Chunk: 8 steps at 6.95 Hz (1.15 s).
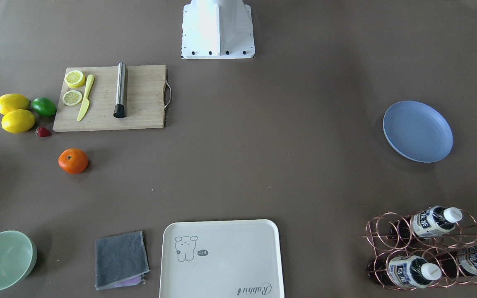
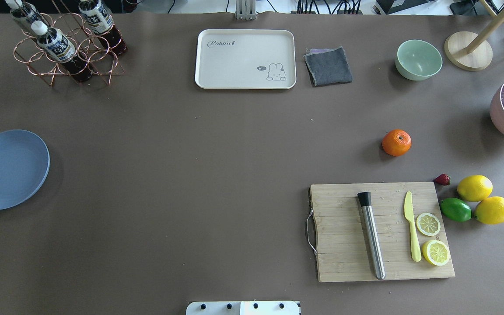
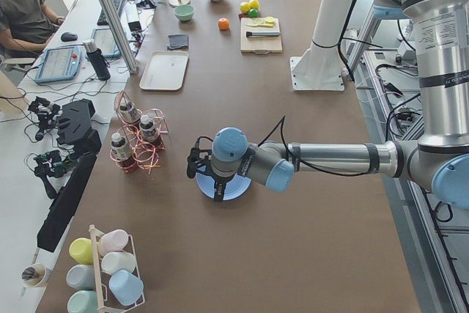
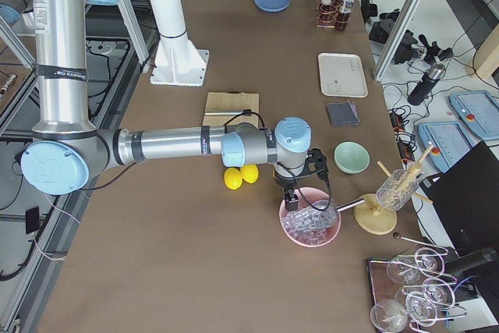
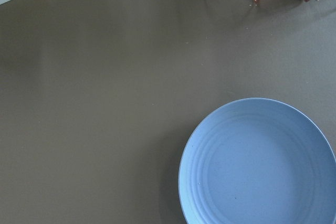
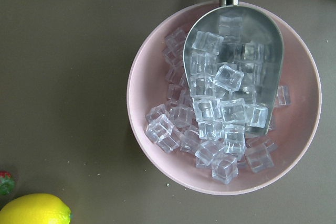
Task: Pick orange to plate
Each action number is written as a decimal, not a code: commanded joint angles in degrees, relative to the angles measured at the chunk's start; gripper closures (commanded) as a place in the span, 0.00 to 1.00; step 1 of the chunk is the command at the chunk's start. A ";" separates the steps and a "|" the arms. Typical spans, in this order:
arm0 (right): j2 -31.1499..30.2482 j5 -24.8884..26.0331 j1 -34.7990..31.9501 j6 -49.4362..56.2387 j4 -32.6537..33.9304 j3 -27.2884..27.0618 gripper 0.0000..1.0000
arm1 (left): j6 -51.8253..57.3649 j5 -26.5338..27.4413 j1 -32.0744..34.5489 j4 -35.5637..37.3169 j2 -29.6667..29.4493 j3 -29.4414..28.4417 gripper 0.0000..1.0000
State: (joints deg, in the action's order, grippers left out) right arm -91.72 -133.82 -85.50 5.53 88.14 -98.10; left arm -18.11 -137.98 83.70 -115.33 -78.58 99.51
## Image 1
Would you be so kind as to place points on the grey folded cloth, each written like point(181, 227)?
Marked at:
point(120, 261)

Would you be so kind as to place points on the copper wire bottle rack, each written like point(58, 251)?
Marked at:
point(464, 235)

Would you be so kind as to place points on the blue plate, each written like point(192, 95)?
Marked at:
point(417, 131)

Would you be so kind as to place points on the green bowl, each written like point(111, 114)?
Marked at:
point(18, 256)

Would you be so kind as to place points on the drink bottle top rack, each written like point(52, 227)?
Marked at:
point(432, 222)

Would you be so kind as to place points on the red strawberry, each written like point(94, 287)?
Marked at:
point(42, 132)

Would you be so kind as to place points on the cream rectangular tray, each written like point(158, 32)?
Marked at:
point(222, 259)

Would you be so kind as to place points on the lemon half slice upper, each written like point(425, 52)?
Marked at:
point(75, 79)

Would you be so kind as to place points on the yellow plastic knife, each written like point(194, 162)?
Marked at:
point(85, 100)

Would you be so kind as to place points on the yellow lemon lower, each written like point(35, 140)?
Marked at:
point(18, 121)

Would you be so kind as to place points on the yellow lemon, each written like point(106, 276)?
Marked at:
point(13, 101)
point(18, 121)

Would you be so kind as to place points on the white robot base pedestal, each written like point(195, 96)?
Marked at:
point(217, 29)

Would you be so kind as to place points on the lemon half slice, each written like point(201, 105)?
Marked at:
point(72, 97)
point(75, 79)

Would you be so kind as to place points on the green lime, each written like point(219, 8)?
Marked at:
point(44, 106)

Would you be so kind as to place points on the yellow lemon upper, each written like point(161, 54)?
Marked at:
point(13, 101)

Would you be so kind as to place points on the wooden cutting board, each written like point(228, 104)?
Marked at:
point(144, 105)

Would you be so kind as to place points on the lemon half slice lower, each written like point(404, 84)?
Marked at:
point(72, 97)

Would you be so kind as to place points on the steel muddler black tip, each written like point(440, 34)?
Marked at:
point(119, 108)

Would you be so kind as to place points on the orange fruit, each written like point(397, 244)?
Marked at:
point(73, 161)

